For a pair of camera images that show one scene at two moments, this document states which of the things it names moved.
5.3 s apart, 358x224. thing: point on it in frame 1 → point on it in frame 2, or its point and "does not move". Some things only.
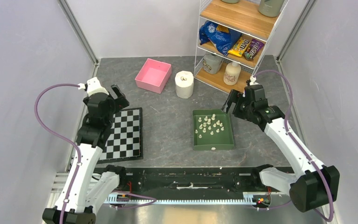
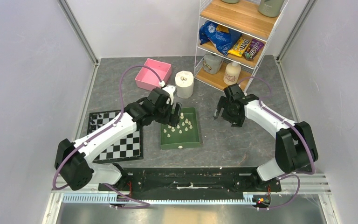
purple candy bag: (254, 46) does not move
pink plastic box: (154, 76) does not move
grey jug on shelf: (212, 63) does not move
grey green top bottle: (271, 8) does not move
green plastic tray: (212, 130) → (185, 136)
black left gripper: (121, 102) → (172, 119)
